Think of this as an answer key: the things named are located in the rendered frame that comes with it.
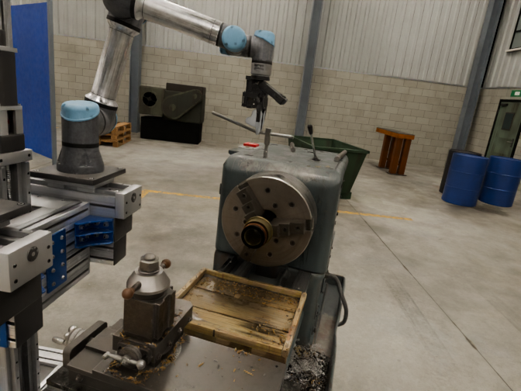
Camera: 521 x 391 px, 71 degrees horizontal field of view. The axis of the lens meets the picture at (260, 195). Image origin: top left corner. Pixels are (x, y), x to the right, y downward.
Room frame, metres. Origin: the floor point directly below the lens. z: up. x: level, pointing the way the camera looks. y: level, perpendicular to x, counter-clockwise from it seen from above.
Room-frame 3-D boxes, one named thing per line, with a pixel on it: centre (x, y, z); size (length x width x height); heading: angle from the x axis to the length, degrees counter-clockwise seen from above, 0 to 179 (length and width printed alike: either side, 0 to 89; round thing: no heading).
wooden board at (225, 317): (0.94, 0.03, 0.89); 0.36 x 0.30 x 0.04; 76
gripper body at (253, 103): (1.42, 0.06, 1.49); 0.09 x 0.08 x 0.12; 76
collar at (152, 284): (0.62, 0.19, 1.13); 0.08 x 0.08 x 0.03
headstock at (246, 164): (1.60, -0.12, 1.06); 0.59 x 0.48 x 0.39; 166
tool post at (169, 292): (0.62, 0.18, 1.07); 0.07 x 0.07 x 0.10; 76
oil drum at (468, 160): (6.67, -3.67, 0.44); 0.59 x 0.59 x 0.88
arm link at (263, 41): (1.42, 0.06, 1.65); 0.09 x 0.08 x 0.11; 94
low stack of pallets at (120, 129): (8.51, 3.74, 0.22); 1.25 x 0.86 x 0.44; 6
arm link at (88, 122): (1.26, 0.64, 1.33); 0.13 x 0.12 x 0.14; 4
